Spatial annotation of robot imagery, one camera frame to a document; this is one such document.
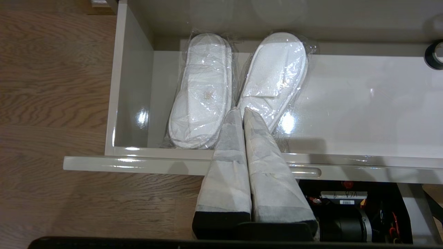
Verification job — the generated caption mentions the white slipper in plastic wrap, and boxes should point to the white slipper in plastic wrap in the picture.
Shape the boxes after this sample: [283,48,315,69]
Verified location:
[236,32,309,135]
[168,32,234,150]

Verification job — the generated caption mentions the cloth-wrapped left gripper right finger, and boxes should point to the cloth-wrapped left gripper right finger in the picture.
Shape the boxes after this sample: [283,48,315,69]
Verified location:
[243,107,319,241]

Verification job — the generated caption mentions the glossy white drawer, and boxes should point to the glossy white drawer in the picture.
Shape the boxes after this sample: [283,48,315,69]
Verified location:
[63,0,443,184]

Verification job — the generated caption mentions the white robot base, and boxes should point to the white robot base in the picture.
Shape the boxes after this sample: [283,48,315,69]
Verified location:
[299,180,443,245]

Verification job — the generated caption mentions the black tape roll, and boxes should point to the black tape roll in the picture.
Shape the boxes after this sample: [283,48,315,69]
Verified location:
[424,40,443,70]

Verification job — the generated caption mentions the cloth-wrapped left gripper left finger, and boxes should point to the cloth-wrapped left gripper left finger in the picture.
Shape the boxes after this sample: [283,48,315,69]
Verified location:
[193,107,252,240]

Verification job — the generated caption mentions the black cylindrical motor housing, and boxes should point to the black cylindrical motor housing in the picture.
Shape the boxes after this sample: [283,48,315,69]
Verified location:
[318,206,373,242]

